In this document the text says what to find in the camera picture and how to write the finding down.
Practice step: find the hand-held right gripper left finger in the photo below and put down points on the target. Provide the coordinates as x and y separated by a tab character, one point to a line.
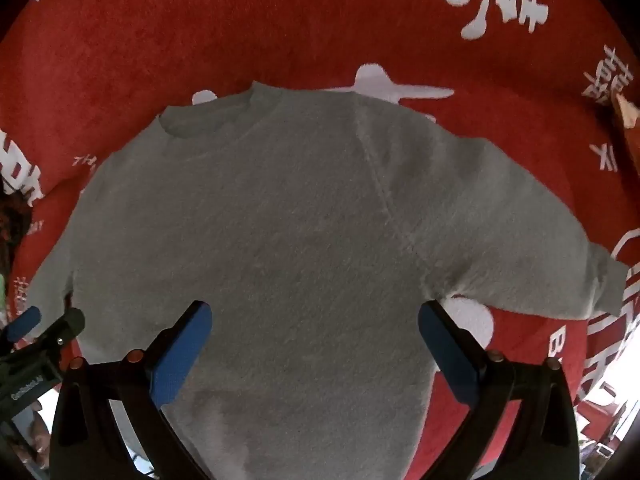
181	352

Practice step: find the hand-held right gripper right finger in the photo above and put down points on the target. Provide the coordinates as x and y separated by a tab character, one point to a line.
446	355

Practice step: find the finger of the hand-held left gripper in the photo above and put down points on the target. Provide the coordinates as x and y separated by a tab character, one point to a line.
64	328
22	323

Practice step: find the grey knit sweater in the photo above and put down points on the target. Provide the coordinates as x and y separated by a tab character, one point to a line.
280	260

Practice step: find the light green object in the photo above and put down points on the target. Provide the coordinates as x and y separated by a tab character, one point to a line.
2	292

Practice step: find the dark brown fuzzy object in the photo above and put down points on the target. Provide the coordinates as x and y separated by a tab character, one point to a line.
11	225

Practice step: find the red printed blanket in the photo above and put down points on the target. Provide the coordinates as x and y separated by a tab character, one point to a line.
150	45

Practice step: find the tan cardboard piece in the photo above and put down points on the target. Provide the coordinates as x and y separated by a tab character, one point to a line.
626	110

